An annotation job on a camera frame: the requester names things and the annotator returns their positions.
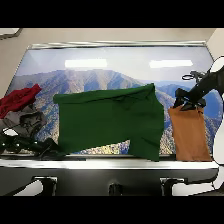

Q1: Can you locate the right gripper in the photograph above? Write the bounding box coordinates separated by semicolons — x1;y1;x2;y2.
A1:
173;87;207;111

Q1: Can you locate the green T-shirt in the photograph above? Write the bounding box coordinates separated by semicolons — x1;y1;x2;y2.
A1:
52;82;166;163

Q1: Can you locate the brown garment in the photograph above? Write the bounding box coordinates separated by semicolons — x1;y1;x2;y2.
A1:
167;104;214;163

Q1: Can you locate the black garment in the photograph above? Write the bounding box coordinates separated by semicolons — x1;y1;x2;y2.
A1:
0;128;66;160

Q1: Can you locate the grey garment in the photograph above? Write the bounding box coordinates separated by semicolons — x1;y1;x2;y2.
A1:
0;105;48;138

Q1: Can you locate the red garment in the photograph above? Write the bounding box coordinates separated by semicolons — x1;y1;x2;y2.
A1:
0;83;43;120

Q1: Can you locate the black cable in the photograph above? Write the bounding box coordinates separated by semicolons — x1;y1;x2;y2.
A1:
181;70;205;83

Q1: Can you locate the silver frame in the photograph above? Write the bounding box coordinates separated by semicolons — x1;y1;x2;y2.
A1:
0;40;224;197

